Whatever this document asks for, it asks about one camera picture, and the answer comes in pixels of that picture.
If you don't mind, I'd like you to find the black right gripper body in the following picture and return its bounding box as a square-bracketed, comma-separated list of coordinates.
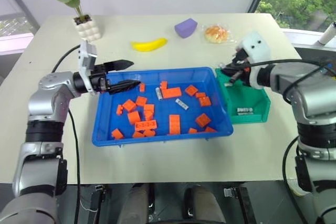
[231, 49, 252, 86]

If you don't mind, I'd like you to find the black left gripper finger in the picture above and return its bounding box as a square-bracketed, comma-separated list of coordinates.
[104, 59, 135, 73]
[107, 79, 141, 96]

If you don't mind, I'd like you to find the yellow toy banana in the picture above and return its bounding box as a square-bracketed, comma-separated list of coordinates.
[130, 37, 169, 52]

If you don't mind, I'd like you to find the purple foam block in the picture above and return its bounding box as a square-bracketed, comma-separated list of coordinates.
[174, 18, 198, 39]

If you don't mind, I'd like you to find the white tube with black end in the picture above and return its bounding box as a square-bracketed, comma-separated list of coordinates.
[317, 22, 336, 46]

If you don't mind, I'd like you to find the green plastic bin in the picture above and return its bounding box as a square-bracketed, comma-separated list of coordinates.
[214, 67, 272, 125]

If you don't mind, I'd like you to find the bread in clear bag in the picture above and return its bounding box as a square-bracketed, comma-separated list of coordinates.
[202, 23, 237, 45]

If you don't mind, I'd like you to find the L-shaped orange toy brick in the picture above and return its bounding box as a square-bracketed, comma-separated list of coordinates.
[159, 80, 183, 99]

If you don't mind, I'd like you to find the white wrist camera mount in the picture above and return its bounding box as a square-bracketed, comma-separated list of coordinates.
[237, 31, 271, 90]
[78, 39, 100, 94]

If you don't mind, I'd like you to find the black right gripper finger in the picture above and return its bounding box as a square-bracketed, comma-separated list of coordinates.
[223, 72, 244, 85]
[221, 62, 243, 74]

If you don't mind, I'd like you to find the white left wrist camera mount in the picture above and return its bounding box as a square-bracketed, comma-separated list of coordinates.
[78, 39, 100, 94]

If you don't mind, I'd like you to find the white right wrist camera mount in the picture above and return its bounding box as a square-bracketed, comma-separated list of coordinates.
[237, 31, 271, 90]

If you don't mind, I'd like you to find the white bubble plant pot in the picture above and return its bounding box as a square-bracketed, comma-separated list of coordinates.
[72, 14, 103, 42]

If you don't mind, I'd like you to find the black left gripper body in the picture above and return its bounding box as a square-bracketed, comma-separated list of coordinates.
[88, 62, 111, 94]

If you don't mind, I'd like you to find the long orange toy brick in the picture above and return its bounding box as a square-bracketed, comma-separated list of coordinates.
[168, 114, 182, 136]
[134, 120, 158, 131]

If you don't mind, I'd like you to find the black strap with buckle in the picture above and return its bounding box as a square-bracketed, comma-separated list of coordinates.
[222, 185, 257, 224]
[88, 184, 111, 224]

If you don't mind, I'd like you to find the blue plastic bin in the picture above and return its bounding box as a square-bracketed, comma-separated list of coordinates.
[91, 66, 234, 148]

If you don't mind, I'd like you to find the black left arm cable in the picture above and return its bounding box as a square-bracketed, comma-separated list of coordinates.
[51, 45, 81, 224]

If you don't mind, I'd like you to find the dark grey rounded shape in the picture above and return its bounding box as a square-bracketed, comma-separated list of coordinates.
[183, 185, 227, 224]
[116, 183, 151, 224]

